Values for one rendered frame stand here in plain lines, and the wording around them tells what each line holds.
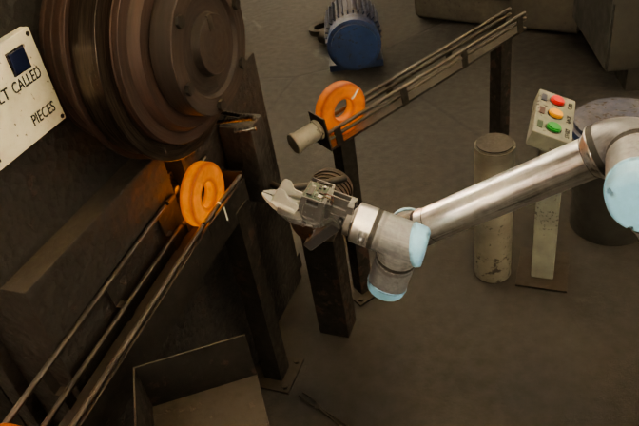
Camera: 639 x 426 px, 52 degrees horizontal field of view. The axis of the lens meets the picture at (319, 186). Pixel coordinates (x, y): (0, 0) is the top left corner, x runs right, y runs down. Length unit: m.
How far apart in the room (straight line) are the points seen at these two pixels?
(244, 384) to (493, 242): 1.11
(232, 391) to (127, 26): 0.69
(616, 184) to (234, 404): 0.77
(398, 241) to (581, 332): 0.93
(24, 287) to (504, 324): 1.43
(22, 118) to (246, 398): 0.64
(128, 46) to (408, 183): 1.73
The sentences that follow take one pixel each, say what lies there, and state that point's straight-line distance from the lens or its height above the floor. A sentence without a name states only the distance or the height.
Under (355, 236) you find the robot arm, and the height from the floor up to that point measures 0.70.
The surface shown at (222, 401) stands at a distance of 1.28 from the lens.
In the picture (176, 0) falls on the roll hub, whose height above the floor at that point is 1.23.
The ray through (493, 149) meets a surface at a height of 0.52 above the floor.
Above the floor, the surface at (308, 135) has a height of 0.68.
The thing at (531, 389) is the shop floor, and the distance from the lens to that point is 2.00.
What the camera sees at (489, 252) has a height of 0.14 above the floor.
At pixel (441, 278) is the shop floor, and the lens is 2.29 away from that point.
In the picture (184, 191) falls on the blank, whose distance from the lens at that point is 1.49.
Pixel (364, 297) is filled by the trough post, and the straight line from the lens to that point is 2.23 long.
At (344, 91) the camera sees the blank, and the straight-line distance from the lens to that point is 1.82.
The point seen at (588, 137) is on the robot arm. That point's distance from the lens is 1.34.
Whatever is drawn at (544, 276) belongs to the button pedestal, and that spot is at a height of 0.02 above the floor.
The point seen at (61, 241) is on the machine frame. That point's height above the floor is 0.87.
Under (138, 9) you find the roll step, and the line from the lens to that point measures 1.21.
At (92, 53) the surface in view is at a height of 1.20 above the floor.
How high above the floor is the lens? 1.59
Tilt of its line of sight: 35 degrees down
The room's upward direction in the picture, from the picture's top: 10 degrees counter-clockwise
